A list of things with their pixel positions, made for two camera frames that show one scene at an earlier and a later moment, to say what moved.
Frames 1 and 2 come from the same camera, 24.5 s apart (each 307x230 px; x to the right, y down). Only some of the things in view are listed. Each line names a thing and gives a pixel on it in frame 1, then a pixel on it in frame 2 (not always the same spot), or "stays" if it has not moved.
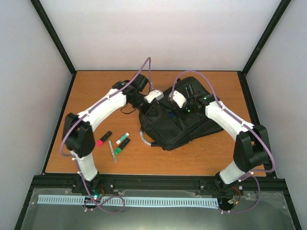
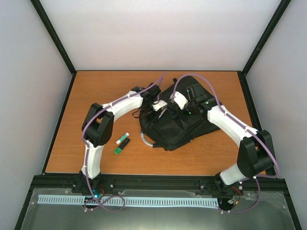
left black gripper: (145, 111) -> (152, 120)
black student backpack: (182, 119) stays
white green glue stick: (122, 138) stays
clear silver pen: (114, 156) -> (162, 113)
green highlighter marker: (118, 150) stays
